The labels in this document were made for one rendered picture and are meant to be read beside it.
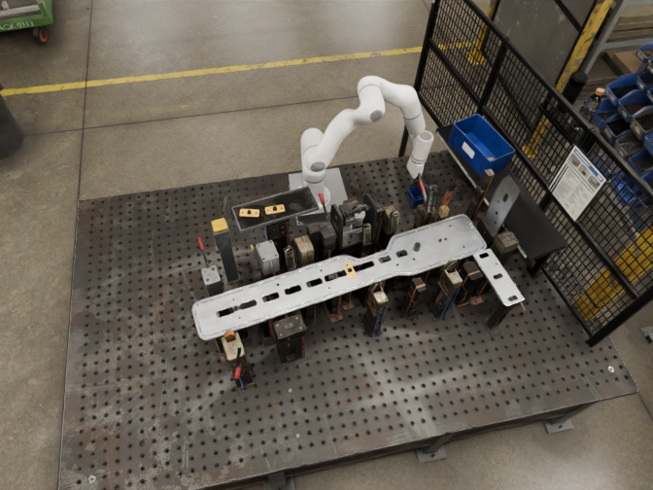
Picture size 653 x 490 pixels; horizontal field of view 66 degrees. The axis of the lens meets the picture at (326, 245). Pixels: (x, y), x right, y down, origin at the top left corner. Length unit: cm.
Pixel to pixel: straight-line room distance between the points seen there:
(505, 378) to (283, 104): 295
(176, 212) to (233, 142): 141
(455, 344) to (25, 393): 244
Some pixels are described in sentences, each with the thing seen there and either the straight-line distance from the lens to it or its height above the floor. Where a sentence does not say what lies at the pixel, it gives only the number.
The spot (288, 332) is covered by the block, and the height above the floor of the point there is 103.
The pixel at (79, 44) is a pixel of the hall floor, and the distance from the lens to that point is 554.
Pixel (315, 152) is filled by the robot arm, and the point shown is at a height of 123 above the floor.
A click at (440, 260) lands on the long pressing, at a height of 100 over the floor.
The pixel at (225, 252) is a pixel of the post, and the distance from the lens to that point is 238.
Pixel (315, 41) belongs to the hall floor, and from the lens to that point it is 520.
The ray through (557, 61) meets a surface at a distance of 413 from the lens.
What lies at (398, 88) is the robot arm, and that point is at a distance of 232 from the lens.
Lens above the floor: 297
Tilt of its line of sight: 57 degrees down
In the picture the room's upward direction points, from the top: 3 degrees clockwise
